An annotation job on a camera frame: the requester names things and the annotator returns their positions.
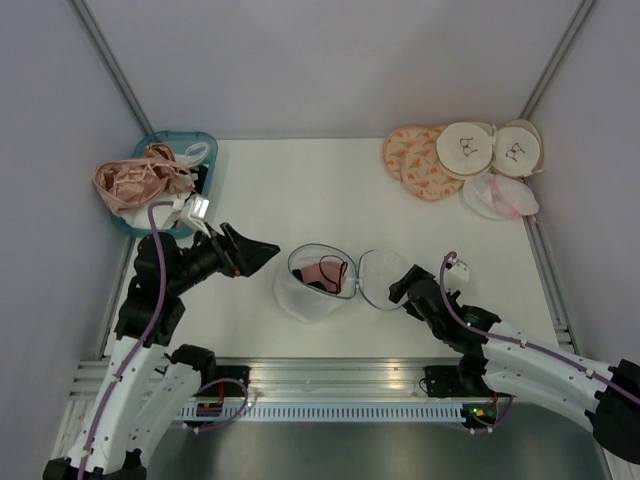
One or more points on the white garments in basket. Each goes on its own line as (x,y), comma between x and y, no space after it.
(196,156)

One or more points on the cream bag with glasses print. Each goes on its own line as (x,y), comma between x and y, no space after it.
(466,149)

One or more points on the white slotted cable duct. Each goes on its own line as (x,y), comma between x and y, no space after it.
(353,412)

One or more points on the peach pink bra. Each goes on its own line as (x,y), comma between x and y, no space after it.
(130,184)

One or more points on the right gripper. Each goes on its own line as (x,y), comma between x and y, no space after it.
(397,289)

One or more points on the white mesh laundry bag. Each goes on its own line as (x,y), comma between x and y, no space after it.
(368,276)

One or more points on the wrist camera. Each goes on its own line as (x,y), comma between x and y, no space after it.
(190,216)
(455,273)

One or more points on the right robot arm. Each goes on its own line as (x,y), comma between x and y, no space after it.
(601,398)

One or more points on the white pink-trim mesh bag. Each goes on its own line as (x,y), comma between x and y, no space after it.
(497,197)

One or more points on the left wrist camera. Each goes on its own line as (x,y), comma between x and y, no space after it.
(190,216)

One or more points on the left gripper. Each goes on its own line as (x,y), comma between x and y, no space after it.
(238,254)

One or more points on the aluminium front rail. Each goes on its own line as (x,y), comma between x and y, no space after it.
(313,379)

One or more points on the teal plastic basket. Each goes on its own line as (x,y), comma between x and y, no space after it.
(174,138)

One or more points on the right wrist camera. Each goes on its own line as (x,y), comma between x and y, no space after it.
(455,273)

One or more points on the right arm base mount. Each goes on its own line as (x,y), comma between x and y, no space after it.
(442,382)

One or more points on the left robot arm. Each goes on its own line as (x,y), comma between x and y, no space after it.
(122,432)

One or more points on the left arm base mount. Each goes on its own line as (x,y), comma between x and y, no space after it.
(228,378)

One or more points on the dark pink black-strap bra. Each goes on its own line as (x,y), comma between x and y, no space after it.
(327,275)

